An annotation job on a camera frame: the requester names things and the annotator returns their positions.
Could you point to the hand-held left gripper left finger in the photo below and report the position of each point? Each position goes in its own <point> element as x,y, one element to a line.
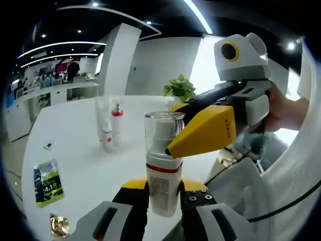
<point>130,208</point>

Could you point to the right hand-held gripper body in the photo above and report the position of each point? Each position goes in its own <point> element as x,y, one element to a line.
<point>245,65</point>

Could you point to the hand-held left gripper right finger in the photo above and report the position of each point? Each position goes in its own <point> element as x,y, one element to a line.
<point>198,216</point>

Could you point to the clear-capped white skincare bottle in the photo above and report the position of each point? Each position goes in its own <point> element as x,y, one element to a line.
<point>163,198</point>

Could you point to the small white skincare bottle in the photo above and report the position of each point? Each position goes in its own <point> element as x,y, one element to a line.
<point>107,141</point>

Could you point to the gold foil skincare packet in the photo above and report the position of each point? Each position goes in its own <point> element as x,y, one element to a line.
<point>59,226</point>

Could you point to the white skincare bottle red collar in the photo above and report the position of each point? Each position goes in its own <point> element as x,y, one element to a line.
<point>117,130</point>

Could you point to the green black skincare sachet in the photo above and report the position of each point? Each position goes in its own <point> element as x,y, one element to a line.
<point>49,183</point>

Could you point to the white skincare tube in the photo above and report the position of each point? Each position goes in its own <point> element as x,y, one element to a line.
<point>100,118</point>

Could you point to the person's right hand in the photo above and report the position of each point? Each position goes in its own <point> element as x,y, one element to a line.
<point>288,113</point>

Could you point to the potted green plant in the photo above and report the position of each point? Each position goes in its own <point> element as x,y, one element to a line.
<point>180,86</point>

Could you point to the person's upper body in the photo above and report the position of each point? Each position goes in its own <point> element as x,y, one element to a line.
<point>296,175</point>

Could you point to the long white counter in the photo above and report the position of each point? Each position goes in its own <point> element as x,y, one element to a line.
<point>17,120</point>

